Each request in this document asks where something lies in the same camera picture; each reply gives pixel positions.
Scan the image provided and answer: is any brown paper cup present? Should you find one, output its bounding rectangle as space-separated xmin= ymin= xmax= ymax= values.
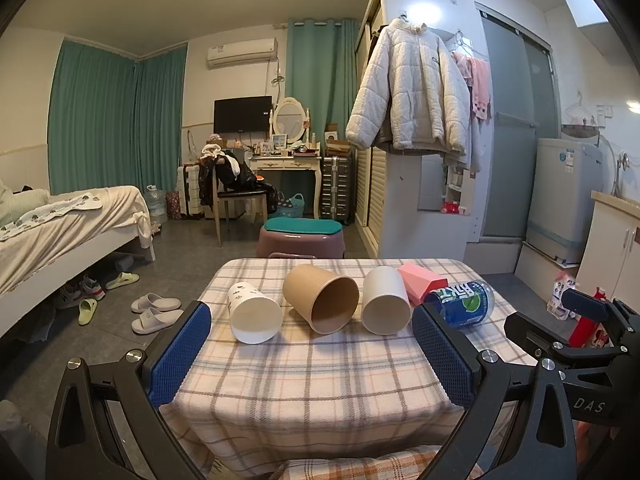
xmin=282 ymin=265 xmax=361 ymax=335

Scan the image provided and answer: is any pink stool with teal top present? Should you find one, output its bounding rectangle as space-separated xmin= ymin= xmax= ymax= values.
xmin=257 ymin=217 xmax=346 ymax=261

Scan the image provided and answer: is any white carton pack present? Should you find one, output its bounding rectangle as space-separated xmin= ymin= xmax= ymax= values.
xmin=549 ymin=272 xmax=581 ymax=322

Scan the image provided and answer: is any wooden chair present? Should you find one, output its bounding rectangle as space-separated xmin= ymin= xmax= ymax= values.
xmin=209 ymin=157 xmax=269 ymax=248

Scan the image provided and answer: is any basin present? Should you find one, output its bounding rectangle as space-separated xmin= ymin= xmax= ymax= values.
xmin=560 ymin=122 xmax=599 ymax=139

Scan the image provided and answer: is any blue labelled bottle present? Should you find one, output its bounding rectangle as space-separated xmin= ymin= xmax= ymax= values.
xmin=422 ymin=280 xmax=496 ymax=331

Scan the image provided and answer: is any pink box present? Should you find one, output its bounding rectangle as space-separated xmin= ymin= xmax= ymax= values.
xmin=397 ymin=262 xmax=449 ymax=307

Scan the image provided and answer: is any plaid tablecloth table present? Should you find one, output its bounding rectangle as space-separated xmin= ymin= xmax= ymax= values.
xmin=159 ymin=257 xmax=548 ymax=480

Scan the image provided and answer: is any frosted glass door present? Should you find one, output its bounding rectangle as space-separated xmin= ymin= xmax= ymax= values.
xmin=470 ymin=2 xmax=561 ymax=243

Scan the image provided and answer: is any plain white cup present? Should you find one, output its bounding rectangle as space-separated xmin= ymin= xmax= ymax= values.
xmin=361 ymin=266 xmax=412 ymax=336

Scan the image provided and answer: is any white washing machine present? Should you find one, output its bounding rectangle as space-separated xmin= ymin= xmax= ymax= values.
xmin=522 ymin=136 xmax=608 ymax=265

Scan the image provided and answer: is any oval vanity mirror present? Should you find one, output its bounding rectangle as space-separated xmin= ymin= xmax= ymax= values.
xmin=270 ymin=97 xmax=311 ymax=143

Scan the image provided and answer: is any white cup with leaf print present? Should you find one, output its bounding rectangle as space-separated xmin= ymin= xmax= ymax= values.
xmin=228 ymin=282 xmax=284 ymax=345

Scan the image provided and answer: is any patterned blanket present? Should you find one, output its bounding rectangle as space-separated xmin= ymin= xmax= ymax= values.
xmin=0 ymin=192 xmax=103 ymax=243

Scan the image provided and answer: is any black television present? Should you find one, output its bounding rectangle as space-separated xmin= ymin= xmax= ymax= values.
xmin=213 ymin=95 xmax=273 ymax=134

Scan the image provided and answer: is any white striped suitcase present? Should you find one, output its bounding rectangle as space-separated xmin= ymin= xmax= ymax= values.
xmin=177 ymin=162 xmax=205 ymax=219

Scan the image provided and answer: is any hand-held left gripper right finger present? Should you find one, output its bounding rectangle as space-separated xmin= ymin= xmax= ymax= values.
xmin=411 ymin=303 xmax=584 ymax=480

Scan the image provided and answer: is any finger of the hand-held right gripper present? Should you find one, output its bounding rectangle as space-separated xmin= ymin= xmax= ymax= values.
xmin=504 ymin=312 xmax=629 ymax=367
xmin=562 ymin=287 xmax=640 ymax=346

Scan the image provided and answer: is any silver suitcase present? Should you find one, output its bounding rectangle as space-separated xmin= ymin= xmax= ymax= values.
xmin=320 ymin=155 xmax=355 ymax=226

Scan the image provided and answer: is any clear water jug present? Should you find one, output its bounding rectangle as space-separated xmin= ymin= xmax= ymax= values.
xmin=146 ymin=184 xmax=169 ymax=226

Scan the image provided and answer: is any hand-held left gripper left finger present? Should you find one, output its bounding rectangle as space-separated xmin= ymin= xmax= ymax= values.
xmin=46 ymin=300 xmax=213 ymax=480

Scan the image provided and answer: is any cardboard box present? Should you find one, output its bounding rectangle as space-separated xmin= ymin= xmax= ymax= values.
xmin=324 ymin=129 xmax=352 ymax=157

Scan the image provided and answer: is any white puffer jacket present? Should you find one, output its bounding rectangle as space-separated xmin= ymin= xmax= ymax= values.
xmin=345 ymin=16 xmax=473 ymax=153

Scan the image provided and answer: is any white air conditioner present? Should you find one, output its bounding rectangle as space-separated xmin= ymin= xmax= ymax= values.
xmin=206 ymin=37 xmax=279 ymax=67

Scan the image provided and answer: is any white slipper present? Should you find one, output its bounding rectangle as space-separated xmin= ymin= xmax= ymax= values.
xmin=130 ymin=293 xmax=183 ymax=314
xmin=130 ymin=308 xmax=185 ymax=335

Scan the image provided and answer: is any green curtain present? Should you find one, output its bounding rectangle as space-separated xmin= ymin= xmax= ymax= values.
xmin=46 ymin=39 xmax=189 ymax=196
xmin=286 ymin=17 xmax=362 ymax=136

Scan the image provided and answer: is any grey sneaker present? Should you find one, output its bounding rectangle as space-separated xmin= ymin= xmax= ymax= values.
xmin=80 ymin=275 xmax=106 ymax=301
xmin=54 ymin=284 xmax=84 ymax=310

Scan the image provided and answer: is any pile of clothes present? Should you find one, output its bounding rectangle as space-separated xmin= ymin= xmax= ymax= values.
xmin=198 ymin=143 xmax=278 ymax=213

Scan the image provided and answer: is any white wardrobe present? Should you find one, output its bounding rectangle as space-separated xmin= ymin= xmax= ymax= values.
xmin=353 ymin=0 xmax=493 ymax=260

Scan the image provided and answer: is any bed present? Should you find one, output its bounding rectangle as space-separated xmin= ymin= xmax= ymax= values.
xmin=0 ymin=180 xmax=156 ymax=341

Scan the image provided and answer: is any red cartoon package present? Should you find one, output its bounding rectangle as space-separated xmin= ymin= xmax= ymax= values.
xmin=569 ymin=287 xmax=613 ymax=349

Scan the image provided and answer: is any white dressing table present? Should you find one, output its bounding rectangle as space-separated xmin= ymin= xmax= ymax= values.
xmin=248 ymin=152 xmax=323 ymax=221

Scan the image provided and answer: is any white cabinet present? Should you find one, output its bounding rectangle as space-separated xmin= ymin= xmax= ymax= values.
xmin=574 ymin=190 xmax=640 ymax=313

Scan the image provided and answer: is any teal plastic basket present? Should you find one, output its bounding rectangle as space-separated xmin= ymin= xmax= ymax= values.
xmin=276 ymin=192 xmax=306 ymax=219

